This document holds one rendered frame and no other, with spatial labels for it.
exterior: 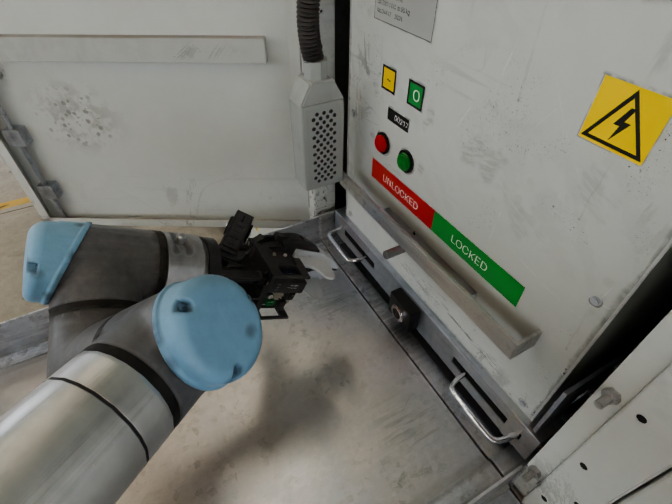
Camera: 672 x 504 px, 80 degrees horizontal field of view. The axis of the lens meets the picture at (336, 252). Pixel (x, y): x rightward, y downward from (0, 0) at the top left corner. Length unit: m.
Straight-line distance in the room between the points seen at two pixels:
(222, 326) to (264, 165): 0.64
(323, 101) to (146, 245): 0.33
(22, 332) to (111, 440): 0.63
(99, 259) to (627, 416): 0.47
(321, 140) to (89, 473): 0.52
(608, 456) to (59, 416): 0.44
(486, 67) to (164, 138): 0.64
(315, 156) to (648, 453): 0.52
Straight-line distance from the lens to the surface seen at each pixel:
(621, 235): 0.41
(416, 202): 0.60
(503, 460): 0.67
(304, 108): 0.61
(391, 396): 0.67
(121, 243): 0.42
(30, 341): 0.88
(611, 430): 0.46
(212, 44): 0.78
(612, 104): 0.39
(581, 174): 0.41
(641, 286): 0.43
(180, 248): 0.44
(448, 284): 0.53
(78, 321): 0.40
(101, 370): 0.26
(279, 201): 0.93
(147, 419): 0.26
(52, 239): 0.42
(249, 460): 0.64
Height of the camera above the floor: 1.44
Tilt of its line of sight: 44 degrees down
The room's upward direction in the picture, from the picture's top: straight up
